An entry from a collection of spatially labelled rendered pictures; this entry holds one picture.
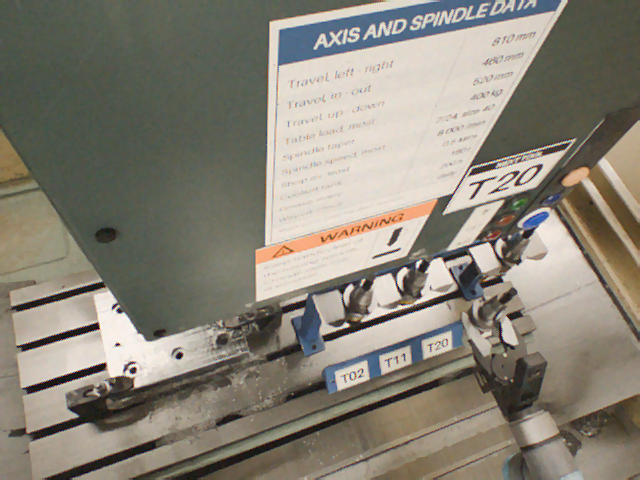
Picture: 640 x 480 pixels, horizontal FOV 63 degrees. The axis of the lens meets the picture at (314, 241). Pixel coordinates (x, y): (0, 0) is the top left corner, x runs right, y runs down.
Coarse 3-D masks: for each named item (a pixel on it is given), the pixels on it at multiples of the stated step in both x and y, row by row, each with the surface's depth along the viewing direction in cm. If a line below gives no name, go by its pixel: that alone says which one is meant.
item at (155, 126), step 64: (0, 0) 17; (64, 0) 18; (128, 0) 18; (192, 0) 19; (256, 0) 20; (320, 0) 21; (384, 0) 23; (576, 0) 27; (0, 64) 19; (64, 64) 20; (128, 64) 21; (192, 64) 22; (256, 64) 23; (576, 64) 33; (0, 128) 23; (64, 128) 22; (128, 128) 24; (192, 128) 25; (256, 128) 27; (512, 128) 37; (576, 128) 41; (64, 192) 26; (128, 192) 28; (192, 192) 30; (256, 192) 32; (128, 256) 34; (192, 256) 37; (192, 320) 47
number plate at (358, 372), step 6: (354, 366) 118; (360, 366) 118; (366, 366) 119; (336, 372) 117; (342, 372) 117; (348, 372) 118; (354, 372) 119; (360, 372) 119; (366, 372) 120; (336, 378) 117; (342, 378) 118; (348, 378) 119; (354, 378) 119; (360, 378) 120; (366, 378) 120; (342, 384) 119; (348, 384) 119
